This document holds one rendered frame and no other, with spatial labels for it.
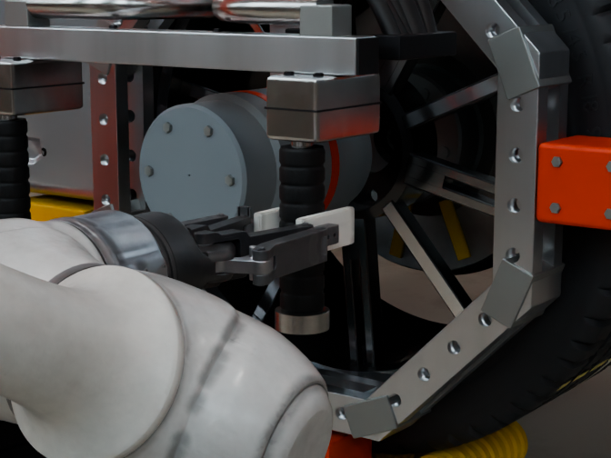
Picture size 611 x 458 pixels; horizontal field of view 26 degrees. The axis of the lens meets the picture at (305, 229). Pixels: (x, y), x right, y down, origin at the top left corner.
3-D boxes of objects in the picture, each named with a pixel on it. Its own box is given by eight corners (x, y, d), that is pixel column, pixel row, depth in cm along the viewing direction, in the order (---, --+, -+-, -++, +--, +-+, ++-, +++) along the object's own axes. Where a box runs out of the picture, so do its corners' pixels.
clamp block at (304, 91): (382, 133, 108) (382, 67, 107) (316, 144, 100) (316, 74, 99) (331, 129, 111) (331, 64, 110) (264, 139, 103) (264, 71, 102)
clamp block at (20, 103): (85, 108, 127) (83, 53, 126) (13, 116, 120) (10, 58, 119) (48, 105, 130) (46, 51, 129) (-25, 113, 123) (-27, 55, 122)
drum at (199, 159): (382, 225, 133) (383, 84, 130) (248, 262, 116) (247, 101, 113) (270, 211, 141) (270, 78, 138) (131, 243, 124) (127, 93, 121)
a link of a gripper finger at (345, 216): (295, 218, 101) (303, 219, 100) (347, 205, 106) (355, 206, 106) (295, 256, 101) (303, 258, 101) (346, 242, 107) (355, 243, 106)
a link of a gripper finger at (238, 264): (175, 246, 91) (224, 258, 88) (233, 236, 95) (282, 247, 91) (175, 280, 92) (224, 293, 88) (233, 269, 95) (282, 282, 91)
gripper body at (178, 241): (83, 318, 92) (172, 293, 99) (175, 337, 87) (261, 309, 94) (79, 212, 90) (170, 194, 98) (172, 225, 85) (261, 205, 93)
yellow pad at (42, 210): (159, 232, 182) (158, 195, 181) (85, 248, 171) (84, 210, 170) (86, 221, 190) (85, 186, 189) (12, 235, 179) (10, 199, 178)
